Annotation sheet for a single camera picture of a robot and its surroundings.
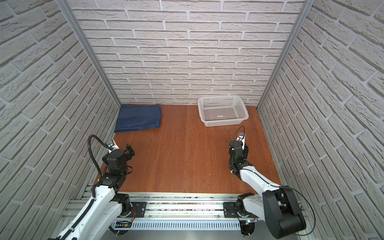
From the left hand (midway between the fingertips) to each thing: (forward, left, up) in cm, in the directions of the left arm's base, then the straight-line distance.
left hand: (119, 146), depth 80 cm
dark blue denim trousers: (+34, +1, -14) cm, 37 cm away
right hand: (+3, -70, -3) cm, 70 cm away
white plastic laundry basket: (+39, -66, -13) cm, 77 cm away
